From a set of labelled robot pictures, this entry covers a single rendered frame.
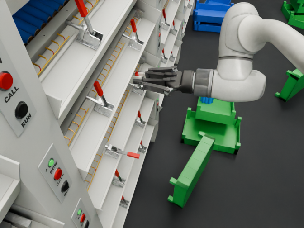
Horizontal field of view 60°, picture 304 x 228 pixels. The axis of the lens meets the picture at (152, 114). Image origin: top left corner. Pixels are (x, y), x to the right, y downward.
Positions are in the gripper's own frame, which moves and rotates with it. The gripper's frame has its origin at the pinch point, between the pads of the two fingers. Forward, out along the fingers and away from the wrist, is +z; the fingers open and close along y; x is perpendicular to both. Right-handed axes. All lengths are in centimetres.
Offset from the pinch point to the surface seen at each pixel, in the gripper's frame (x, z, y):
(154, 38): 5.2, -3.8, 16.0
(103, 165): -5.8, 0.7, -31.6
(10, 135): 36, -8, -52
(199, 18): -51, -6, 133
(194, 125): -62, -16, 33
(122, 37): 14.8, 1.6, 1.2
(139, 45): 13.7, -4.2, -1.0
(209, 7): -52, -12, 153
